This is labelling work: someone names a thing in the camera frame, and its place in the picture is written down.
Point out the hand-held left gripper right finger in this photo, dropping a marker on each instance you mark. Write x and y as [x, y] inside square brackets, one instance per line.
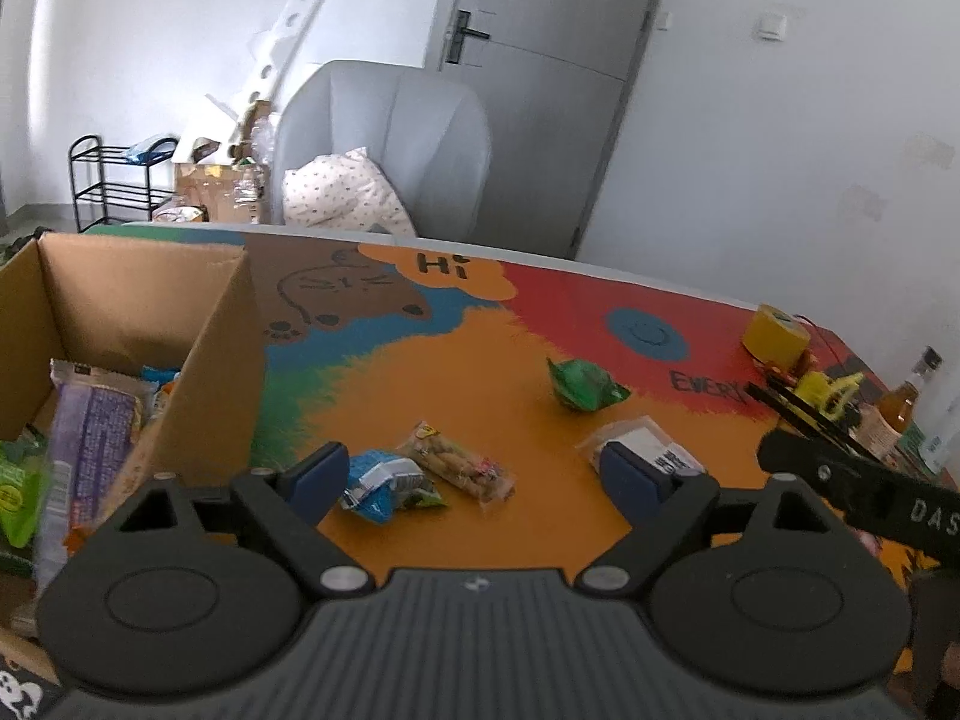
[630, 480]

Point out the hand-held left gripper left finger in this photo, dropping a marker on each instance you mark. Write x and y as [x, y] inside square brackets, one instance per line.
[319, 476]

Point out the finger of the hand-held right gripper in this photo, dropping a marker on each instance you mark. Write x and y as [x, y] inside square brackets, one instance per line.
[885, 499]

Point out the black and white snack packet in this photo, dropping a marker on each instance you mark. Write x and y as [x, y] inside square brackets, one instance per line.
[652, 441]

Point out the large purple label snack packet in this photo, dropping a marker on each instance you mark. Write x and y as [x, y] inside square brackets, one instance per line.
[94, 435]

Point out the bright green snack packet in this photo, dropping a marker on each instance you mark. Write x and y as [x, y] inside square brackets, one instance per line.
[19, 495]

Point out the light blue snack packet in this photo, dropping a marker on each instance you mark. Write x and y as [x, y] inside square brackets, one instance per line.
[386, 487]

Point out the clear plastic bottle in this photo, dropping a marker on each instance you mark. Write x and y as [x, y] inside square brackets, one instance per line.
[941, 435]

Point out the amber glass bottle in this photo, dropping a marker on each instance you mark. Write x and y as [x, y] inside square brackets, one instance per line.
[896, 405]

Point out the dark green snack packet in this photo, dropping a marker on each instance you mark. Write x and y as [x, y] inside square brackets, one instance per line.
[585, 386]

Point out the yellow plastic toy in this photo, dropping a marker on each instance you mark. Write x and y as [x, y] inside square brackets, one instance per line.
[825, 394]

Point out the clear peanut snack packet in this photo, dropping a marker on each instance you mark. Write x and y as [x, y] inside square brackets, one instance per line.
[457, 465]

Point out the colourful printed table mat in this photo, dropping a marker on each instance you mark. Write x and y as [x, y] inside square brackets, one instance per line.
[450, 367]

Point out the yellow tape roll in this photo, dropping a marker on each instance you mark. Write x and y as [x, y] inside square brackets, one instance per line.
[776, 334]

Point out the dotted white pillow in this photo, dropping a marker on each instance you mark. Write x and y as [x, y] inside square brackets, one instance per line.
[345, 195]

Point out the worn cardboard box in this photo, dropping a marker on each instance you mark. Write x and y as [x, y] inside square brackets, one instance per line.
[214, 191]

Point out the grey armchair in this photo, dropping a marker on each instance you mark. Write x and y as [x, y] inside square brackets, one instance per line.
[420, 142]

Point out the blue item on rack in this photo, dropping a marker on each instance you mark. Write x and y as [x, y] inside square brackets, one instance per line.
[150, 151]

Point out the grey door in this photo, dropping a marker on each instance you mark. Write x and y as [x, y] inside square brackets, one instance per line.
[547, 90]

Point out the white board with holes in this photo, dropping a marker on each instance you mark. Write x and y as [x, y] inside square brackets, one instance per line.
[281, 60]

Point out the white light switch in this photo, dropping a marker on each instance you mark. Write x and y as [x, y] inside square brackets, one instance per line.
[770, 26]

